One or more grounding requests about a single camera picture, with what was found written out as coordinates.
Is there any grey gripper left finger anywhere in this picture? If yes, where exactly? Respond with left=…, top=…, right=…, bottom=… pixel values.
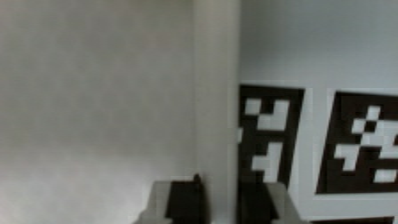
left=136, top=175, right=207, bottom=224

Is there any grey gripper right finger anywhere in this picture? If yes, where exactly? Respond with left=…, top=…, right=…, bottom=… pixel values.
left=237, top=183, right=301, bottom=224

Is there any white desk leg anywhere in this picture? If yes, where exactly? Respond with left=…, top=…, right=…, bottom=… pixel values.
left=0, top=0, right=239, bottom=224

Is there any white desk tabletop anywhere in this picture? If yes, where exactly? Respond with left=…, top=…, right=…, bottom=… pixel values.
left=239, top=0, right=398, bottom=224

